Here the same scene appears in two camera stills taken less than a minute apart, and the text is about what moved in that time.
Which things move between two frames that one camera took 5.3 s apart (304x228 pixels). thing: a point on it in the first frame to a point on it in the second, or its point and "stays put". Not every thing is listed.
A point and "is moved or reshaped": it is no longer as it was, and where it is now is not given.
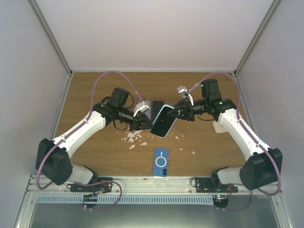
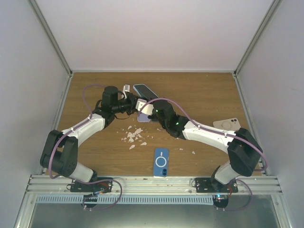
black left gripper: x=138 y=122 to x=132 y=99
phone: x=163 y=122 is moved or reshaped
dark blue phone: x=161 y=162 stays put
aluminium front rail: x=144 y=185 stays put
